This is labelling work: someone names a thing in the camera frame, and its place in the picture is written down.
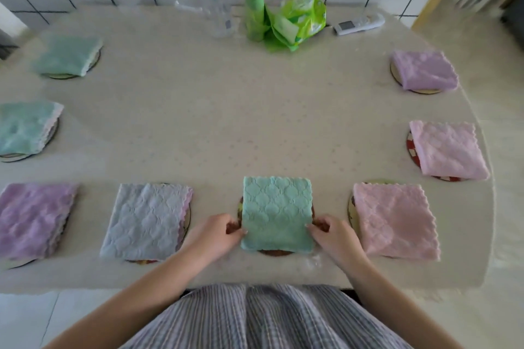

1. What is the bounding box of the lilac microfibre cloth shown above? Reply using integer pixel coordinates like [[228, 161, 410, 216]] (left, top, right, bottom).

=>
[[391, 50, 459, 92]]

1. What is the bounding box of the green plastic package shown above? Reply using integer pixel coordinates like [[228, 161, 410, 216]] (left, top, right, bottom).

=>
[[264, 0, 327, 53]]

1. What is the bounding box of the person's left hand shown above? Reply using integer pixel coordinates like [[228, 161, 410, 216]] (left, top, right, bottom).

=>
[[182, 214, 248, 268]]

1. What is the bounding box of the person's right hand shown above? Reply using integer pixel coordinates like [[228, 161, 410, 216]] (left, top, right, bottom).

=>
[[305, 215, 369, 274]]

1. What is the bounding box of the clear plastic wrapper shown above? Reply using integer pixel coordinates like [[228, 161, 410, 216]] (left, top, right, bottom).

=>
[[174, 0, 207, 15]]

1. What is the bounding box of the white remote control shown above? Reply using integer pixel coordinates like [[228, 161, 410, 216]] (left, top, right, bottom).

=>
[[333, 13, 386, 36]]

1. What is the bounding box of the purple microfibre cloth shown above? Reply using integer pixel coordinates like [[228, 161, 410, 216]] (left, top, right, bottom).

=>
[[0, 183, 79, 260]]

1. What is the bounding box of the person's right forearm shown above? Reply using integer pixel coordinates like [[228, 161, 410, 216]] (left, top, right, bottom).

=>
[[343, 255, 464, 349]]

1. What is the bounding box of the teal cloth with white edge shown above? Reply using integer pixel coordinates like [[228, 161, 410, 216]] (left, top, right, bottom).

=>
[[0, 101, 64, 156]]

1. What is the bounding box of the teal microfibre cloth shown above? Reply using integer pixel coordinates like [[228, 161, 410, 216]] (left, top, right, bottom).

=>
[[33, 35, 103, 77]]

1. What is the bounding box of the green roll of plastic bags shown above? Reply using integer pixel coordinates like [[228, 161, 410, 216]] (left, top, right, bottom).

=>
[[244, 0, 267, 43]]

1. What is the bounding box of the person's left forearm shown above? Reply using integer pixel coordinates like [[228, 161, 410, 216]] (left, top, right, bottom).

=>
[[43, 247, 207, 349]]

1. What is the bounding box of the checked grey garment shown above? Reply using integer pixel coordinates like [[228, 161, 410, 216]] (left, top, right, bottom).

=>
[[118, 283, 415, 349]]

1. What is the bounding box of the pink microfibre cloth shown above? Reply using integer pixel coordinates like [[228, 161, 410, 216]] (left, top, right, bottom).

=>
[[353, 182, 441, 262], [409, 120, 490, 181]]

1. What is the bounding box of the green microfibre cloth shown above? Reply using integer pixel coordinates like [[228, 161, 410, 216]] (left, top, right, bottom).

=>
[[240, 176, 315, 255]]

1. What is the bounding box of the clear bottle with blue pump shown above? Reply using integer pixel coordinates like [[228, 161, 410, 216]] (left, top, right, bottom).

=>
[[198, 0, 235, 38]]

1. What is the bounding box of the grey-blue microfibre cloth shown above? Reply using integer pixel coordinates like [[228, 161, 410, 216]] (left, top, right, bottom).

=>
[[99, 183, 193, 261]]

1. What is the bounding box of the red and white round coaster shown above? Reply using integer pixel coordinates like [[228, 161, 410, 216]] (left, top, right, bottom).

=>
[[406, 131, 471, 182]]

